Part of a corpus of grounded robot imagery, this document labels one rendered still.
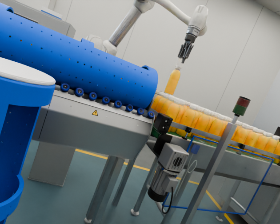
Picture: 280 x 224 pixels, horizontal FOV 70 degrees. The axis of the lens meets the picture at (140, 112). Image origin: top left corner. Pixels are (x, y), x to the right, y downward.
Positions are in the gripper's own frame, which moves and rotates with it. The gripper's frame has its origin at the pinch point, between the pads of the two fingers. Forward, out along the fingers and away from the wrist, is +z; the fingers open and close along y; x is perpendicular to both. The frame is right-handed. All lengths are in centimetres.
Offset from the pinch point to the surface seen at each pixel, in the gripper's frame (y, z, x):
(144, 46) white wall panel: -248, -38, 54
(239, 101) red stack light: 49, 12, 17
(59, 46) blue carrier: 26, 21, -79
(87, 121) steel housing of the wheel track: 27, 53, -55
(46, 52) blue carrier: 27, 25, -83
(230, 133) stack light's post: 51, 31, 19
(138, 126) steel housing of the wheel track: 26, 48, -24
